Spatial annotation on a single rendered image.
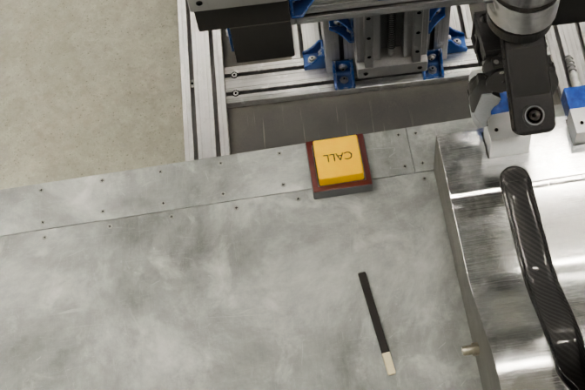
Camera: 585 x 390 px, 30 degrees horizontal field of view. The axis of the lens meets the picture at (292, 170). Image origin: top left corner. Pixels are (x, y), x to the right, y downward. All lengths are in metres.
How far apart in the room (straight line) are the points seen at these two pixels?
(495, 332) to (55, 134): 1.50
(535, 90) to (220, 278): 0.48
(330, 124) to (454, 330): 0.90
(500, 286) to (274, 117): 1.00
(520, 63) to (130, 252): 0.57
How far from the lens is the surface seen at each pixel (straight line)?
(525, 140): 1.37
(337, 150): 1.45
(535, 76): 1.21
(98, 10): 2.71
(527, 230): 1.36
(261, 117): 2.22
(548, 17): 1.18
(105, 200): 1.50
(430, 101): 2.23
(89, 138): 2.52
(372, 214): 1.45
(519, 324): 1.27
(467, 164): 1.38
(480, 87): 1.27
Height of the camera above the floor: 2.10
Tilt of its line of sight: 61 degrees down
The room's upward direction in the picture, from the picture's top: 9 degrees counter-clockwise
